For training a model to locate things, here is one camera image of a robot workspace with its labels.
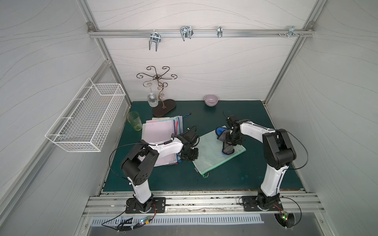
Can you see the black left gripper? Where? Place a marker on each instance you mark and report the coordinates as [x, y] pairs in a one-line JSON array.
[[192, 152]]

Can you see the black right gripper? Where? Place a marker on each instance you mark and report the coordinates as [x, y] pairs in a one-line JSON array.
[[229, 141]]

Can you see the grey blue microfibre cloth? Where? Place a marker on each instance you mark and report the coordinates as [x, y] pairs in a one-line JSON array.
[[224, 135]]

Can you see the green mesh document bag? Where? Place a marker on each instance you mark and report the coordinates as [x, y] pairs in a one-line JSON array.
[[210, 155]]

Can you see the blue zipper document bag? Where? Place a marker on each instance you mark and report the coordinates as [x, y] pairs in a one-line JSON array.
[[179, 128]]

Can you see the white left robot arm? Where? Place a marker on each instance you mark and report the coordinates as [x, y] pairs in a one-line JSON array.
[[141, 159]]

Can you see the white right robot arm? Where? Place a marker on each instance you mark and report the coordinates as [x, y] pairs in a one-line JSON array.
[[278, 152]]

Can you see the pink mesh document bag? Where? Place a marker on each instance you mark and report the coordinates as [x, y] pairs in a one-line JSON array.
[[156, 132]]

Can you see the dark oval stand base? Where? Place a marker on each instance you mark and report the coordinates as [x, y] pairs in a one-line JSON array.
[[164, 106]]

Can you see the lilac ceramic bowl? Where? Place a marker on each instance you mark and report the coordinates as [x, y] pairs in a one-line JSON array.
[[211, 100]]

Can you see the hanging wine glass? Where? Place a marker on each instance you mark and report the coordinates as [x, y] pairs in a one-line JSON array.
[[152, 97]]

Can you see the green plastic cup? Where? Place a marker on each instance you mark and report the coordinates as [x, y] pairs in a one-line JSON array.
[[133, 118]]

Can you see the white vent strip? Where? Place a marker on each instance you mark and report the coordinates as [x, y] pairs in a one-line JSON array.
[[172, 220]]

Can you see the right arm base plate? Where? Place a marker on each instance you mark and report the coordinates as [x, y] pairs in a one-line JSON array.
[[260, 203]]

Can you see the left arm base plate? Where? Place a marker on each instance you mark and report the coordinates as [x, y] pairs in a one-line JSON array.
[[153, 204]]

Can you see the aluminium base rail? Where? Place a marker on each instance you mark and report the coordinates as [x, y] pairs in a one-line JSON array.
[[201, 202]]

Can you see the white wire basket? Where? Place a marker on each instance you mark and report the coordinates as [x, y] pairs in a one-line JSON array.
[[84, 124]]

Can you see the aluminium top cross rail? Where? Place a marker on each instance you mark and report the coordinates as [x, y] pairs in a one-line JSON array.
[[198, 33]]

